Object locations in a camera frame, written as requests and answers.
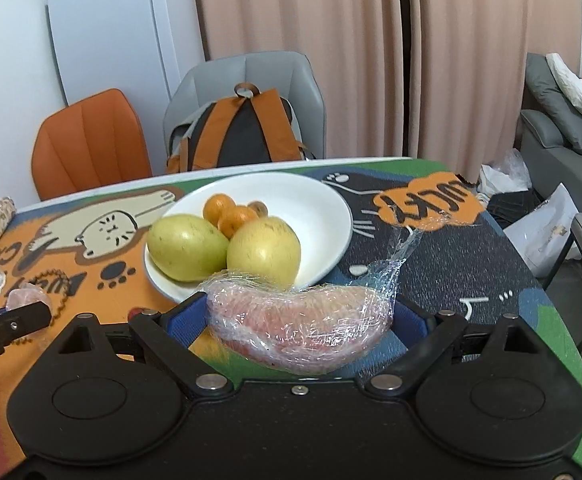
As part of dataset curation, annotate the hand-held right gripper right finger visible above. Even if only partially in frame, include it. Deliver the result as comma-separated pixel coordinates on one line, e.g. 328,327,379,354
366,301,542,397

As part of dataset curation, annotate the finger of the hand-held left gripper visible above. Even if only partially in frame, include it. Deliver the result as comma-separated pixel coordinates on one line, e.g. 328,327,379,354
0,301,54,345

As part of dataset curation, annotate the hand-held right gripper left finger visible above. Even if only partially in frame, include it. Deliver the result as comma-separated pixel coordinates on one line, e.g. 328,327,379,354
41,294,233,398

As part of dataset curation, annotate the small plastic-wrapped pink fruit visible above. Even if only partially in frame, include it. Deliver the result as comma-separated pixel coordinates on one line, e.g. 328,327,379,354
5,282,53,313

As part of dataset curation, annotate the large plastic-wrapped pink fruit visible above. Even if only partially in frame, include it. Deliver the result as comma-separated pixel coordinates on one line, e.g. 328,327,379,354
196,225,419,375

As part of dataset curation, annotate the orange tangerine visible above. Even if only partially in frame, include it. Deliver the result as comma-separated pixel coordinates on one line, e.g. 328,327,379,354
218,205,260,239
202,194,237,226

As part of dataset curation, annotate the white ceramic bowl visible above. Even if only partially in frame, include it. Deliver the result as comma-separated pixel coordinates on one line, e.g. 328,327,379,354
144,172,354,303

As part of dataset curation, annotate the yellow-green mango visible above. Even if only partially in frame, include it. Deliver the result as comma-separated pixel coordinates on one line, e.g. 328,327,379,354
147,214,230,282
226,215,302,289

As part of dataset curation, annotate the dark cloth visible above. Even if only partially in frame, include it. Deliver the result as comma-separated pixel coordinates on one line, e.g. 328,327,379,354
486,187,546,231

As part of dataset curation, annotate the white shopping bag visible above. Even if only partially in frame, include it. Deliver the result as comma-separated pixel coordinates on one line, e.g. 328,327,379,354
503,183,582,278

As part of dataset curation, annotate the crumpled clear plastic bag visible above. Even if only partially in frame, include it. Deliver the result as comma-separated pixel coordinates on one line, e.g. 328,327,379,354
478,149,532,196

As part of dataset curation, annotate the orange chair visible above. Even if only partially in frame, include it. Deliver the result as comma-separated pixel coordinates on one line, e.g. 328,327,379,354
31,88,153,201

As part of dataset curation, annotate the orange and black backpack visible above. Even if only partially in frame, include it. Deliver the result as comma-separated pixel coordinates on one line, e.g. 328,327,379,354
166,81,317,175

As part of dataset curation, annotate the grey sofa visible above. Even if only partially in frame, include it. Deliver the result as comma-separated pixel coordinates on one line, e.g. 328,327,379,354
518,52,582,196

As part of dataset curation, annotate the grey chair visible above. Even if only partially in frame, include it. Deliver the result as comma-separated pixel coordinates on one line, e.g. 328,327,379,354
163,51,328,173

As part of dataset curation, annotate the pink curtain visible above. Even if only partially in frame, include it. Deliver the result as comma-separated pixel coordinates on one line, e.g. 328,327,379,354
411,0,582,186
191,0,412,161

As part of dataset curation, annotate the white pillow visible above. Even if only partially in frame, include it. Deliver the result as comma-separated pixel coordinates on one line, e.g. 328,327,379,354
546,52,582,121

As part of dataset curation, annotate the white refrigerator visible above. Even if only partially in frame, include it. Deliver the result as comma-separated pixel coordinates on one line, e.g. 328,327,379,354
46,0,207,108

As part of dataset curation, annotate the brown bead bracelet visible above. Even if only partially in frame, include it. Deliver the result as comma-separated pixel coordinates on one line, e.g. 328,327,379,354
18,269,74,343

